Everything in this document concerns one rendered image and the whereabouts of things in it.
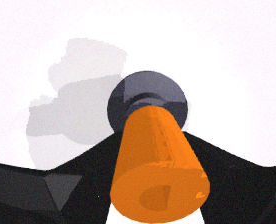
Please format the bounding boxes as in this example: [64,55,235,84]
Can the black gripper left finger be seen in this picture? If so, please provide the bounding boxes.
[0,132,123,224]

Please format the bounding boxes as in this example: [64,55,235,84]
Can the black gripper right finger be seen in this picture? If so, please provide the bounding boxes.
[182,131,276,224]

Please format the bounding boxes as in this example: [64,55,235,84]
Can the orange knob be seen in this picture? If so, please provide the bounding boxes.
[110,107,210,224]

